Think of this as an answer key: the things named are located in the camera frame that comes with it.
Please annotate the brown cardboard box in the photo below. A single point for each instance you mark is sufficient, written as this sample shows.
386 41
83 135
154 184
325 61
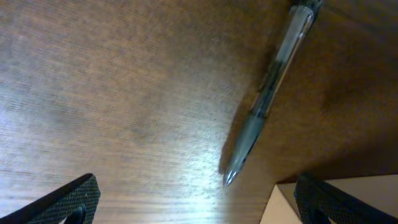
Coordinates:
377 191

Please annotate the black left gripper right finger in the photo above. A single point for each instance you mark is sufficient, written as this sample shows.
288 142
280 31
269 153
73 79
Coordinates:
320 202

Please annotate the black pen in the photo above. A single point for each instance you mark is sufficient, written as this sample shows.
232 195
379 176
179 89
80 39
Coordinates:
302 16

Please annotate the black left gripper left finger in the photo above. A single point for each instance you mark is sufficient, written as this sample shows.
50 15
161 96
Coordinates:
75 202

